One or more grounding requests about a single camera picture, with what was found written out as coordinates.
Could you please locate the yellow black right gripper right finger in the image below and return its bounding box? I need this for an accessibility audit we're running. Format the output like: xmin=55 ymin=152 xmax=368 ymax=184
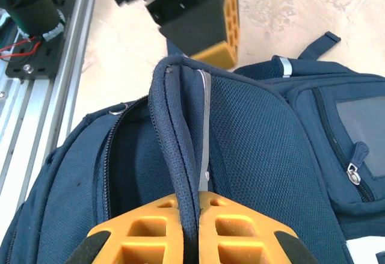
xmin=197 ymin=190 xmax=313 ymax=264

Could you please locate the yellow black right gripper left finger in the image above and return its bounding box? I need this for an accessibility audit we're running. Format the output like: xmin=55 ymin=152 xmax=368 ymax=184
xmin=64 ymin=193 xmax=187 ymax=264

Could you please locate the navy blue student backpack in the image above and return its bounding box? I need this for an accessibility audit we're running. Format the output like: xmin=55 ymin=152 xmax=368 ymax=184
xmin=0 ymin=31 xmax=385 ymax=264

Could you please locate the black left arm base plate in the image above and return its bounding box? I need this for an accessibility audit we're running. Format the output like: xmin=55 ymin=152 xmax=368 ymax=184
xmin=4 ymin=0 xmax=76 ymax=80

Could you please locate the aluminium table frame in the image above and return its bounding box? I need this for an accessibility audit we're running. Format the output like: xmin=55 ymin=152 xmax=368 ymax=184
xmin=0 ymin=0 xmax=100 ymax=186

